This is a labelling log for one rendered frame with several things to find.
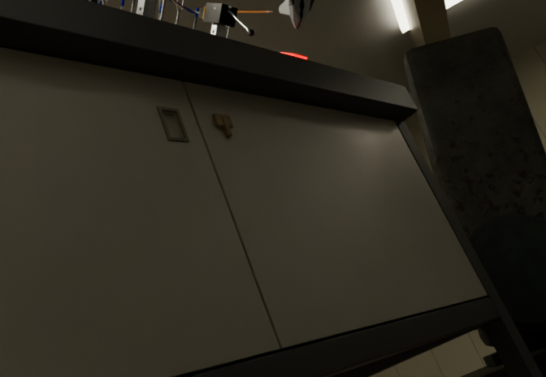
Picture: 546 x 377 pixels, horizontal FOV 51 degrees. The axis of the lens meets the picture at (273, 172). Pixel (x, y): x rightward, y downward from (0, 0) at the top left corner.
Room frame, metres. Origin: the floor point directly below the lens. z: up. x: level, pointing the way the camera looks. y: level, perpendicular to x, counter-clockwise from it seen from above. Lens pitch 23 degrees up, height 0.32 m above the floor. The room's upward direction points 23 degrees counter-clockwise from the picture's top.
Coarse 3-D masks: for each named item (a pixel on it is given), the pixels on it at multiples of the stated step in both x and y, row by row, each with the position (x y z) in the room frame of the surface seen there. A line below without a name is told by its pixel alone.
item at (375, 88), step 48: (0, 0) 0.46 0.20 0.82; (48, 0) 0.50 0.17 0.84; (48, 48) 0.53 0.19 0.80; (96, 48) 0.56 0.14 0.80; (144, 48) 0.60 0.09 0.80; (192, 48) 0.66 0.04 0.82; (240, 48) 0.74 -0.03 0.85; (288, 96) 0.85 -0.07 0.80; (336, 96) 0.92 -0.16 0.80; (384, 96) 1.03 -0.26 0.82
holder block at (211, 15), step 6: (210, 6) 0.95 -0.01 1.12; (216, 6) 0.94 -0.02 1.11; (222, 6) 0.93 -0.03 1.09; (228, 6) 0.95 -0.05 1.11; (210, 12) 0.95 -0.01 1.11; (216, 12) 0.94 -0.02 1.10; (222, 12) 0.94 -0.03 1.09; (234, 12) 0.96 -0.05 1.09; (204, 18) 0.97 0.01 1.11; (210, 18) 0.96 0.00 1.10; (216, 18) 0.95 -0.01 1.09; (222, 18) 0.95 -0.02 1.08; (228, 18) 0.96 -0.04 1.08; (222, 24) 0.96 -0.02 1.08; (228, 24) 0.96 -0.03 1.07; (234, 24) 0.97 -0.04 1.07
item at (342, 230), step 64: (256, 128) 0.77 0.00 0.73; (320, 128) 0.90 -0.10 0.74; (384, 128) 1.07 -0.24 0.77; (256, 192) 0.73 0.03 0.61; (320, 192) 0.84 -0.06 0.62; (384, 192) 0.98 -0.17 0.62; (256, 256) 0.70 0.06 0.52; (320, 256) 0.79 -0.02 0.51; (384, 256) 0.91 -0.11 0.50; (448, 256) 1.06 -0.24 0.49; (320, 320) 0.75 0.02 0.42; (384, 320) 0.85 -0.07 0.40
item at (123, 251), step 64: (0, 64) 0.49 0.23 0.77; (64, 64) 0.55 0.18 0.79; (0, 128) 0.48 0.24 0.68; (64, 128) 0.53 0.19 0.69; (128, 128) 0.60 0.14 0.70; (192, 128) 0.68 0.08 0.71; (0, 192) 0.47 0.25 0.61; (64, 192) 0.52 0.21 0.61; (128, 192) 0.58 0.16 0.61; (192, 192) 0.65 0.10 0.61; (0, 256) 0.46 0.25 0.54; (64, 256) 0.51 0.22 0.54; (128, 256) 0.56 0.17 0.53; (192, 256) 0.62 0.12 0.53; (0, 320) 0.45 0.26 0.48; (64, 320) 0.50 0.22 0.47; (128, 320) 0.55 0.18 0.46; (192, 320) 0.60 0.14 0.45; (256, 320) 0.67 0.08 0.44
